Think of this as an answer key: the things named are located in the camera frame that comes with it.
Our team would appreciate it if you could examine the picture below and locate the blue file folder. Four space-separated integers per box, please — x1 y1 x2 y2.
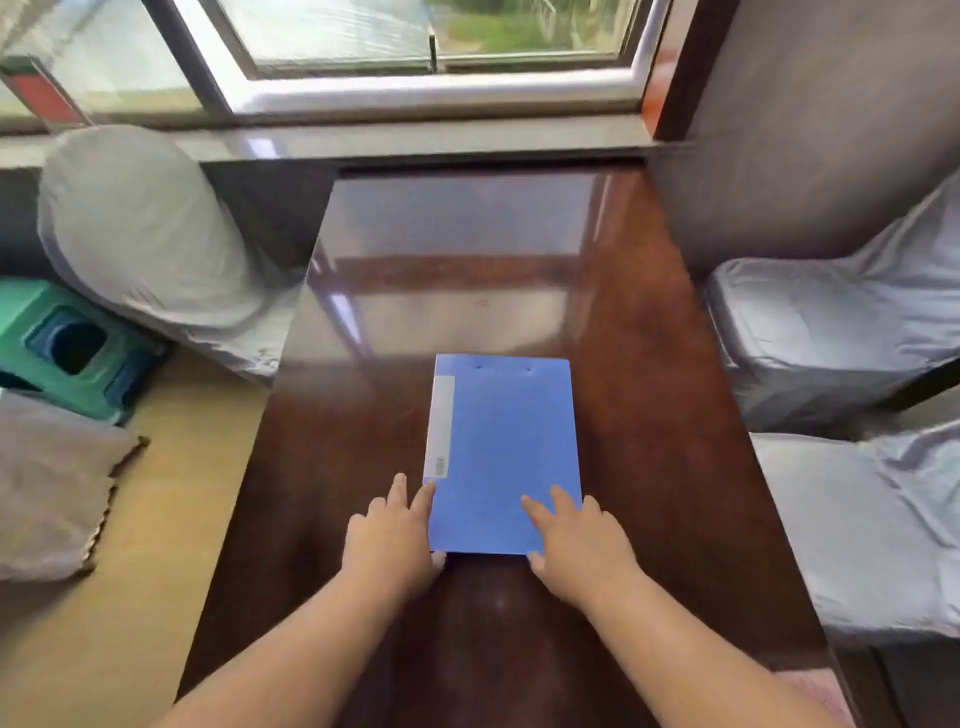
423 354 584 557

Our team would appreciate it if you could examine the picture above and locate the white window frame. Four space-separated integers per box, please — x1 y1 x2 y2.
141 0 674 123

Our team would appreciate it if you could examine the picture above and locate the person's left hand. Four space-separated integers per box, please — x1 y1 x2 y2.
341 472 448 601

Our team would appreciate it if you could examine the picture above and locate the person's right forearm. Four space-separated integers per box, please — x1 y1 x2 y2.
583 573 843 728

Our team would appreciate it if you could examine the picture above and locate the grey covered chair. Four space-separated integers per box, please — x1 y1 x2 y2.
702 168 960 437
750 418 960 648

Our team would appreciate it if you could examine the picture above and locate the grey cloth sheet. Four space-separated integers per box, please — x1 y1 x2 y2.
0 389 151 584

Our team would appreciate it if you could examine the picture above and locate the red sign board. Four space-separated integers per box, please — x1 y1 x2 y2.
0 57 93 130

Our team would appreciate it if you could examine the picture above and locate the person's left forearm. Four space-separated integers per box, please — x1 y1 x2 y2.
153 568 410 728

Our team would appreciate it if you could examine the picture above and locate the grey stone window sill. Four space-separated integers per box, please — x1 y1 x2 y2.
0 114 661 170

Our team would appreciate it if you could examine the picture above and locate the green plastic stool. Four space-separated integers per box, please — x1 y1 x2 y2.
0 276 168 426

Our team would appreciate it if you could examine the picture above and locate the white covered chair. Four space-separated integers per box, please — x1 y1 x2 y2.
36 123 305 385

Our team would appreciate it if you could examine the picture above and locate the person's right hand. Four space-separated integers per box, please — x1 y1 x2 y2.
520 484 646 609

